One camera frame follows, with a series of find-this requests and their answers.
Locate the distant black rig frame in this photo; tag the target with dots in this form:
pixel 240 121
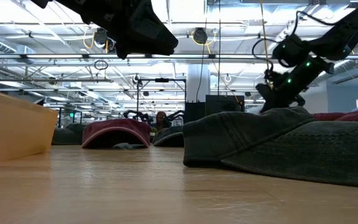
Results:
pixel 162 80

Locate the black equipment box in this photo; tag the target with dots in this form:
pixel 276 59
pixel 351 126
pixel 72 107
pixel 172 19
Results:
pixel 194 112

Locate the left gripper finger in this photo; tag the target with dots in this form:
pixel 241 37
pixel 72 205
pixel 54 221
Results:
pixel 141 53
pixel 148 25

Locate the black monitor back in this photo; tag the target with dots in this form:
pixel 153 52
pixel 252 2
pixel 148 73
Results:
pixel 224 104

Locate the orange translucent plastic bin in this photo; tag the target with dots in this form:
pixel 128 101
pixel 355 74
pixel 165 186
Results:
pixel 11 130

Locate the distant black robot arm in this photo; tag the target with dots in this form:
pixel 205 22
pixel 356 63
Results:
pixel 176 115
pixel 138 116

